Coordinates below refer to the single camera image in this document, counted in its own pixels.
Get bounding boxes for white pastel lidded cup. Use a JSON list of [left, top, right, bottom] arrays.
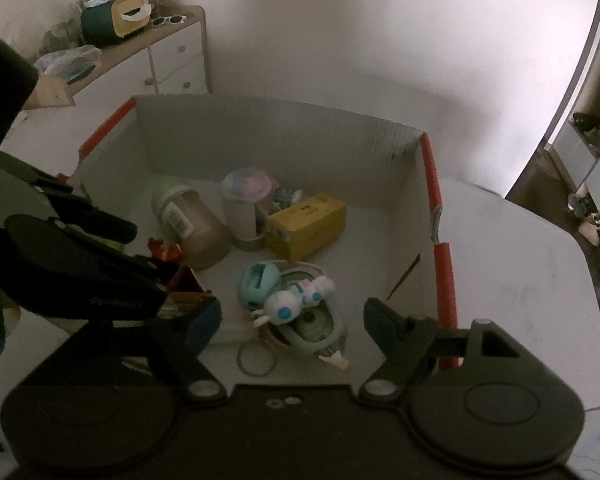
[[221, 168, 273, 252]]

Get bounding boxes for clear plastic bag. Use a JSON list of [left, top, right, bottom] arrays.
[[33, 44, 102, 84]]

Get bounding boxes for white bunny figurine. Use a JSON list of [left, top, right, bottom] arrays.
[[252, 275, 336, 328]]

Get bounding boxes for white drawer cabinet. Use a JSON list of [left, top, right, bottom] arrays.
[[9, 4, 212, 111]]

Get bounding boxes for green yellow tissue holder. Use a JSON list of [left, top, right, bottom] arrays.
[[80, 0, 154, 47]]

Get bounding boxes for light blue wall cabinet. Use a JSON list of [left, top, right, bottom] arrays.
[[544, 84, 600, 221]]

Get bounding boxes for red orange fish toy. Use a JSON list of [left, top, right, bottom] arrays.
[[147, 237, 186, 262]]

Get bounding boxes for brown paper bag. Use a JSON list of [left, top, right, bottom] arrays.
[[23, 74, 74, 110]]

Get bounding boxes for yellow rectangular carton box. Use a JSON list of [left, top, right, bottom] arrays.
[[264, 193, 347, 261]]

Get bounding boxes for metal key ring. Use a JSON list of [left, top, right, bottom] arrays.
[[237, 338, 276, 378]]

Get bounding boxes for brown jar green lid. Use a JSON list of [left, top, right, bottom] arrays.
[[151, 177, 232, 270]]

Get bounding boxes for red cardboard storage box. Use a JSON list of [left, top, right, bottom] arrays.
[[70, 94, 456, 387]]

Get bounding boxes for white sunglasses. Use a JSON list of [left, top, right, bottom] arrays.
[[150, 14, 187, 28]]

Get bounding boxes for pink haired doll figurine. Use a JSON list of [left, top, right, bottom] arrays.
[[271, 179, 303, 211]]

